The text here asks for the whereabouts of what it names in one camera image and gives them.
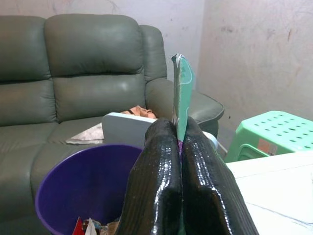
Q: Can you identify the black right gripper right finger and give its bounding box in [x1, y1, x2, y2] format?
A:
[182, 117, 260, 235]

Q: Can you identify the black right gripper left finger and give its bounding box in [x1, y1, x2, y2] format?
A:
[115, 117, 183, 235]

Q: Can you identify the green foil snack wrapper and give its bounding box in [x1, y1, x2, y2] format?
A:
[171, 53, 196, 157]

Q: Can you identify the crumpled brown trash wrapper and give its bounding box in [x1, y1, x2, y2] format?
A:
[99, 219, 121, 235]

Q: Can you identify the purple plastic rubbish bin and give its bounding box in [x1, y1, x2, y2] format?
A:
[35, 143, 144, 235]

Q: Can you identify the red white trash wrapper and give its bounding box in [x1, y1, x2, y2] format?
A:
[72, 216, 102, 235]

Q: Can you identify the orange brown cloth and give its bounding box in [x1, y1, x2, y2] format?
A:
[120, 105, 157, 120]

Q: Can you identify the grey patterned cloth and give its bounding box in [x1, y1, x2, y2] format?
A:
[66, 122, 105, 145]

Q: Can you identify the green plastic stool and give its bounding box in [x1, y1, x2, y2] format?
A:
[224, 110, 313, 164]

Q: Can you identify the grey-green leather sofa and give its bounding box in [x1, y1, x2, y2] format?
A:
[0, 14, 225, 235]

